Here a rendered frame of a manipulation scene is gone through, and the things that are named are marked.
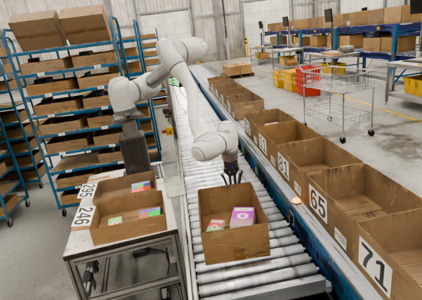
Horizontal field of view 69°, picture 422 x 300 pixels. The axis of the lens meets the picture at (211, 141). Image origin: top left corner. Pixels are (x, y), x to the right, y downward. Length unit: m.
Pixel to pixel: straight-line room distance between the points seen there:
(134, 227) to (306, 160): 1.04
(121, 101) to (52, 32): 1.42
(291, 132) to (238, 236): 1.10
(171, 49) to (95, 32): 1.69
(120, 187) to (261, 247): 1.17
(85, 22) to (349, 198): 2.67
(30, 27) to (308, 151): 2.67
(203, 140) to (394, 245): 0.85
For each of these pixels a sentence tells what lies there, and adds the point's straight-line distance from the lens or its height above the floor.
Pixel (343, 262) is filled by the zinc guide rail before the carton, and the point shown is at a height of 0.89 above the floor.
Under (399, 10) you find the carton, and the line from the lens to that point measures 8.29.
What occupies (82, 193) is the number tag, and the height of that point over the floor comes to 0.86.
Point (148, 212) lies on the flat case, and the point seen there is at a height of 0.77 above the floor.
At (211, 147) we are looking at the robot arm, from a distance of 1.44.
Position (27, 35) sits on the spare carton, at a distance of 3.47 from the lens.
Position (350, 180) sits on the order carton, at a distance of 1.60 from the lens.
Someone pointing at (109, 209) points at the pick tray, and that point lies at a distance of 1.97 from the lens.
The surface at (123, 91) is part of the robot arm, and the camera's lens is 2.17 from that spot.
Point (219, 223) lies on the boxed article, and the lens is 1.62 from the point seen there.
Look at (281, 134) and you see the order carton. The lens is 2.24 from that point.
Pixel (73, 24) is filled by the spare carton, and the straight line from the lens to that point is 3.31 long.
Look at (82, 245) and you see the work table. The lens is 1.82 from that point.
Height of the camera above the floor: 1.70
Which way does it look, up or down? 19 degrees down
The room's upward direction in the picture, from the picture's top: 8 degrees counter-clockwise
